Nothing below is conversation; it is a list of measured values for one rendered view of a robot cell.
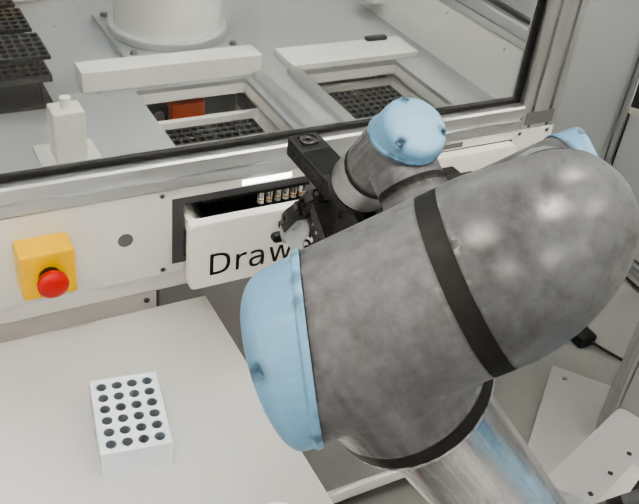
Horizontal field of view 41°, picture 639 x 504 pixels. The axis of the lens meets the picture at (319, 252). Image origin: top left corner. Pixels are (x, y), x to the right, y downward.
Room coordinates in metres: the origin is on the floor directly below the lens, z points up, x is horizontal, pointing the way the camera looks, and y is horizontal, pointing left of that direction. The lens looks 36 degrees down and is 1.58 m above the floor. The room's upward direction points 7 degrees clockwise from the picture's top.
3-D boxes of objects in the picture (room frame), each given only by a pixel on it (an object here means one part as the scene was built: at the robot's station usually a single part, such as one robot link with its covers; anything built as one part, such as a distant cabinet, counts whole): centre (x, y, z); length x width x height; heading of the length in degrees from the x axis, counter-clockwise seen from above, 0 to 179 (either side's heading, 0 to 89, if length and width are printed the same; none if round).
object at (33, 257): (0.87, 0.36, 0.88); 0.07 x 0.05 x 0.07; 122
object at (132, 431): (0.71, 0.21, 0.78); 0.12 x 0.08 x 0.04; 23
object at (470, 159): (1.22, -0.18, 0.87); 0.29 x 0.02 x 0.11; 122
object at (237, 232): (1.01, 0.06, 0.87); 0.29 x 0.02 x 0.11; 122
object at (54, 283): (0.85, 0.34, 0.88); 0.04 x 0.03 x 0.04; 122
